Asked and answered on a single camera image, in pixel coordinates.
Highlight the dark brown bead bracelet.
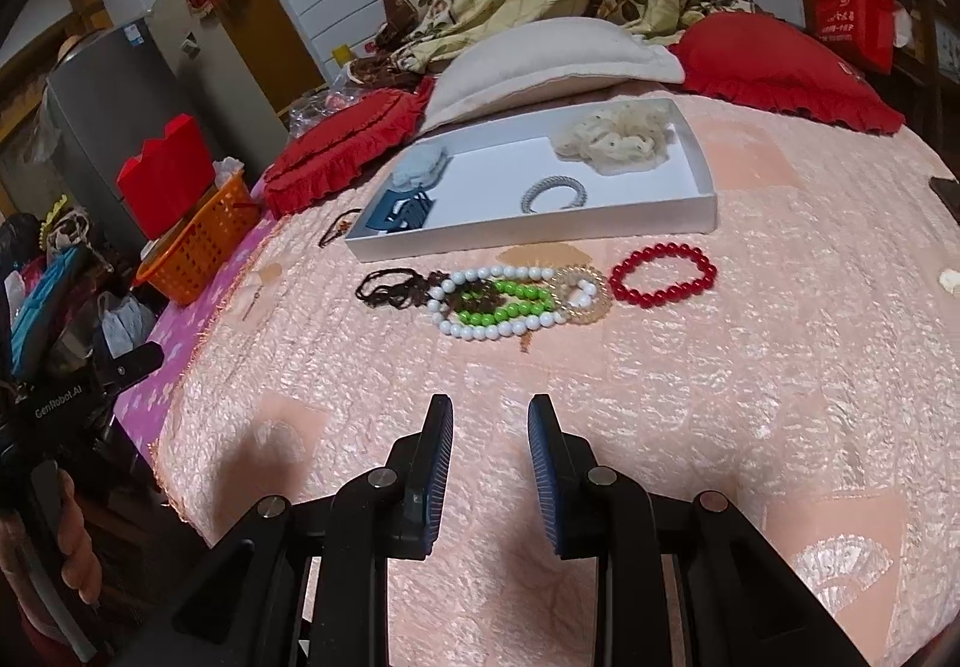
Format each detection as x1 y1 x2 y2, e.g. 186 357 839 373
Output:
427 273 518 319

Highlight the red bead bracelet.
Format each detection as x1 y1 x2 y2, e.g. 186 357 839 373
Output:
610 244 719 304

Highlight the grey plastic bag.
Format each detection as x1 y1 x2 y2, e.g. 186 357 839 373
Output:
97 292 158 360

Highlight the grey refrigerator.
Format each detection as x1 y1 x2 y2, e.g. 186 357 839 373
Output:
45 0 290 255

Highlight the wooden door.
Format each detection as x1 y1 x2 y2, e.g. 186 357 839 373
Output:
191 0 327 128

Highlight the light blue scrunchie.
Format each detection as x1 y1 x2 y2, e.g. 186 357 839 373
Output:
394 145 451 192

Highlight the black phone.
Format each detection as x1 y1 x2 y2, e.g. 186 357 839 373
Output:
928 175 960 222

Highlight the white bead necklace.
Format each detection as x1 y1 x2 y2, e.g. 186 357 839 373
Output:
427 265 575 342

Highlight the red shopping bag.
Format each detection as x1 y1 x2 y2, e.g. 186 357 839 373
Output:
806 0 897 75

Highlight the red ruffled pillow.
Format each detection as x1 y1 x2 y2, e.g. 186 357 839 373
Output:
667 11 907 135
262 77 437 219

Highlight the brown hair tie with pendant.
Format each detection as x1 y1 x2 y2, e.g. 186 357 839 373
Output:
319 209 365 249

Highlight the orange plastic basket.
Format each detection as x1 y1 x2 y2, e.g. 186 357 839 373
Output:
135 172 260 306

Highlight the blue plastic container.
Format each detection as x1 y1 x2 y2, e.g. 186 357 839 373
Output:
9 245 85 342

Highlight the person's left hand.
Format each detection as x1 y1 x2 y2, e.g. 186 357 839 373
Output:
0 472 100 645

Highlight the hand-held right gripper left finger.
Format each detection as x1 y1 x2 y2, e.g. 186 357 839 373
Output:
112 394 456 667

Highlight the green bead bracelet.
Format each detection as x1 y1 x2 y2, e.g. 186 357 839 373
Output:
455 280 556 329

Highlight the grey spiral hair tie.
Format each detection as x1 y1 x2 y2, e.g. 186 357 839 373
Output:
521 174 586 216

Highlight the wooden shelf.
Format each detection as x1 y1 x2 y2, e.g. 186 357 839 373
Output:
855 0 960 135

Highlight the white cardboard tray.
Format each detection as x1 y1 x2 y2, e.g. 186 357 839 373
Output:
346 98 719 263

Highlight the red paper box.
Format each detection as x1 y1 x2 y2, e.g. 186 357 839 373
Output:
116 118 218 239

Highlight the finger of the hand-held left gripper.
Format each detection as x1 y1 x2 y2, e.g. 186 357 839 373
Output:
94 343 164 398

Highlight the pink quilted bedspread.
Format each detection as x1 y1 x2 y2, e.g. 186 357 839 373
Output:
150 89 960 667

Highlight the cream lace scrunchie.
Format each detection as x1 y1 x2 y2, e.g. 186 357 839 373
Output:
553 104 678 177

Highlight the black hair tie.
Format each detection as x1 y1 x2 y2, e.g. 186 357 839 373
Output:
355 268 443 306

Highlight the purple flowered sheet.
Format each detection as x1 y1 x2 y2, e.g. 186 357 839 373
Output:
112 179 286 458

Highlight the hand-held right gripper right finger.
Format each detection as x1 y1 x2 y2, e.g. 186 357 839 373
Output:
527 394 871 667

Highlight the dark blue hair claw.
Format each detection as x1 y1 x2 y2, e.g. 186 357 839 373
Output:
364 187 436 237

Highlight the white pillow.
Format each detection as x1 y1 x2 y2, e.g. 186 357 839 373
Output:
421 17 687 135

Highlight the clear plastic bag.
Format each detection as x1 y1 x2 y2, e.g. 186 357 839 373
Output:
289 85 353 139

